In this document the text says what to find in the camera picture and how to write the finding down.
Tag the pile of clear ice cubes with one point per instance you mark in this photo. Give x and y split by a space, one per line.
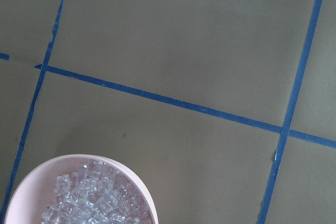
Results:
96 193

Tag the pink bowl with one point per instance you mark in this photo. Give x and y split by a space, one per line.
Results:
35 191

